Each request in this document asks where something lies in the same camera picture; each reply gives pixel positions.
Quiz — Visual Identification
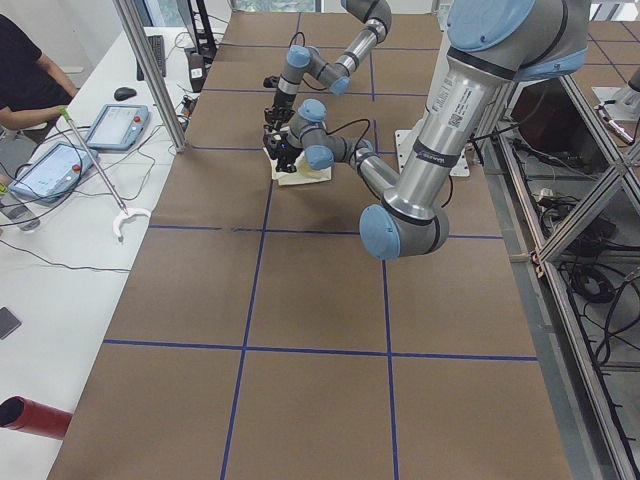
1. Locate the cream long-sleeve cat shirt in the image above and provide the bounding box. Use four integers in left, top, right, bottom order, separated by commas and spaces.
263, 147, 332, 186

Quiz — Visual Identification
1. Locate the grey aluminium frame post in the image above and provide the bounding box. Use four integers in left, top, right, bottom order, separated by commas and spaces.
113, 0, 186, 153

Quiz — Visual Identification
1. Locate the far teach pendant tablet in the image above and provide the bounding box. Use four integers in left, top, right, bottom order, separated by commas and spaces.
85, 104, 150, 151

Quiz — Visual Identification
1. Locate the red cylinder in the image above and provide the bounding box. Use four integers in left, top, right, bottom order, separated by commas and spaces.
1, 396, 72, 440

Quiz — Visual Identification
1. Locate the person in black shirt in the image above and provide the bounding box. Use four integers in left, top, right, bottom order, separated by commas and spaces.
1, 16, 78, 143

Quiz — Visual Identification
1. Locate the near teach pendant tablet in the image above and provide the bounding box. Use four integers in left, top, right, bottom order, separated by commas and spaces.
9, 142, 93, 203

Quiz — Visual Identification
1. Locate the black computer mouse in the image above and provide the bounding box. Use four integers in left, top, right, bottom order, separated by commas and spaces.
113, 87, 137, 102

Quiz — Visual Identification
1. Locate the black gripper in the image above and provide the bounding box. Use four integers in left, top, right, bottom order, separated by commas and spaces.
264, 127, 303, 172
263, 76, 295, 133

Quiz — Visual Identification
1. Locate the teach pendant tablet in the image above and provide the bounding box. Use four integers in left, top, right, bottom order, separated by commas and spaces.
9, 142, 93, 203
85, 104, 150, 151

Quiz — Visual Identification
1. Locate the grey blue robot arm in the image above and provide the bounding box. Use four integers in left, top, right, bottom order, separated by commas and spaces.
264, 1, 392, 132
263, 1, 590, 260

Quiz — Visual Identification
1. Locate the black smartphone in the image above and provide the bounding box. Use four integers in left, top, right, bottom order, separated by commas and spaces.
0, 307, 22, 340

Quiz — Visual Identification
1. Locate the grabber stick with white hook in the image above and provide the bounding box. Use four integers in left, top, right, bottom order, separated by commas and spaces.
58, 106, 151, 243

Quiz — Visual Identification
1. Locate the black keyboard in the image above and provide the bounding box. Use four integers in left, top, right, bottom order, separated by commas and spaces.
136, 35, 166, 81

